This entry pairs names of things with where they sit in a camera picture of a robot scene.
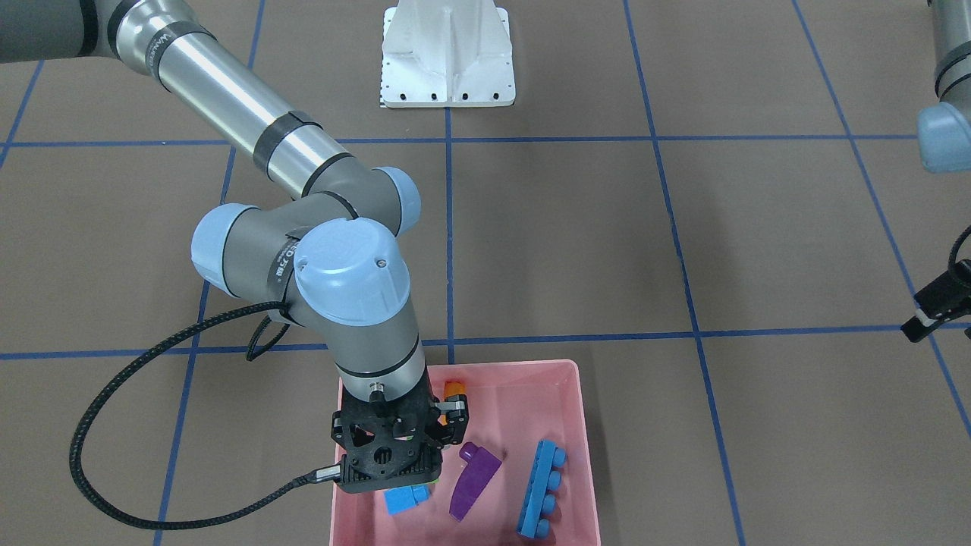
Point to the long blue toy block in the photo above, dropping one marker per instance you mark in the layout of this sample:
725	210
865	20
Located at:
539	501

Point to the orange toy block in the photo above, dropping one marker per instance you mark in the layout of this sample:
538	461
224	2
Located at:
453	390

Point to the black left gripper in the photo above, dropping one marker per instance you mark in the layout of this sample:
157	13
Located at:
938	301

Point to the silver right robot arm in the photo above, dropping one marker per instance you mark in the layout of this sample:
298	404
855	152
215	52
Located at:
327	260

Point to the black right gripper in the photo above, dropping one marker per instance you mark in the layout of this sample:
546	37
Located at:
455	419

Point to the purple toy block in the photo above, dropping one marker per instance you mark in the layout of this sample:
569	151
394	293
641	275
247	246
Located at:
481	466

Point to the small blue toy block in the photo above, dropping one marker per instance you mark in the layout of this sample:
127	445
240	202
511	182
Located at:
402	499

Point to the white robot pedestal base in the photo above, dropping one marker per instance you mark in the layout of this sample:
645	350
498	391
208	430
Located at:
447	54

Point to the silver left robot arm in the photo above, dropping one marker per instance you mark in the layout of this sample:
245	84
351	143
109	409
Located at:
944	147

